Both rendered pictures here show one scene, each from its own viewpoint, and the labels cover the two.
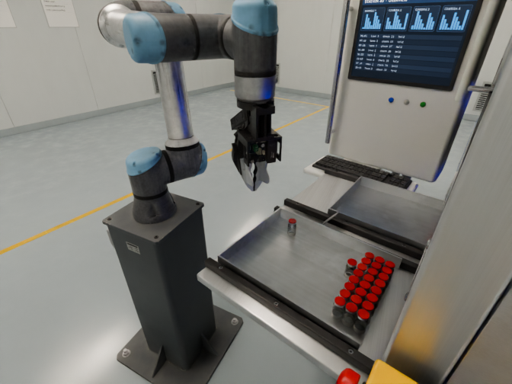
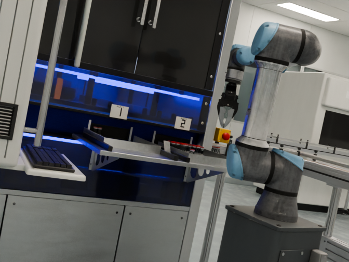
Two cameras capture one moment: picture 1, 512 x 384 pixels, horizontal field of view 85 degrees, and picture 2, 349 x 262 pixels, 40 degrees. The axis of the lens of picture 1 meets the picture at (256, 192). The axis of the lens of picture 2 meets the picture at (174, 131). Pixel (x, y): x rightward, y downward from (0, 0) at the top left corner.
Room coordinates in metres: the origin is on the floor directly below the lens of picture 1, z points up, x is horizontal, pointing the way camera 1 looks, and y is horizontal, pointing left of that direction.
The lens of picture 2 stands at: (2.52, 0.73, 1.10)
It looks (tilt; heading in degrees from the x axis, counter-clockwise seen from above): 3 degrees down; 206
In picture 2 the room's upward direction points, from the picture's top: 11 degrees clockwise
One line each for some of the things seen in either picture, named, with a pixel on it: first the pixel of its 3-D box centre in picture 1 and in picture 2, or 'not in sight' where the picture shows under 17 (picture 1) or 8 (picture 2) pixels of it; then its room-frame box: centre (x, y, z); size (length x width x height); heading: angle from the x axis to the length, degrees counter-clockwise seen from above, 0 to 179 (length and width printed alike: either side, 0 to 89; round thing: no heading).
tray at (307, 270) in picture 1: (308, 262); (197, 154); (0.48, -0.12, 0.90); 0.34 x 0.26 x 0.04; 51
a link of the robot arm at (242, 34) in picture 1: (254, 39); (238, 57); (0.55, 0.00, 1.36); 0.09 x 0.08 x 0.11; 34
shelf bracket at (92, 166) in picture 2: not in sight; (104, 163); (0.79, -0.41, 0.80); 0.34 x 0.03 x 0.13; 52
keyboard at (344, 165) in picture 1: (360, 171); (47, 156); (1.11, -0.46, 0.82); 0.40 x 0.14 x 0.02; 50
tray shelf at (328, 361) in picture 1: (353, 241); (158, 153); (0.59, -0.27, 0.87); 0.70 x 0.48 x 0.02; 142
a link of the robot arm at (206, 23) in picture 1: (218, 36); (248, 56); (0.62, 0.07, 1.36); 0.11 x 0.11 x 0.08; 34
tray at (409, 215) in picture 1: (400, 213); (120, 140); (0.68, -0.43, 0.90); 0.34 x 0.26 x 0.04; 52
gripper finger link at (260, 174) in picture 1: (263, 175); (221, 116); (0.55, -0.02, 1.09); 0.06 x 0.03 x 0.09; 21
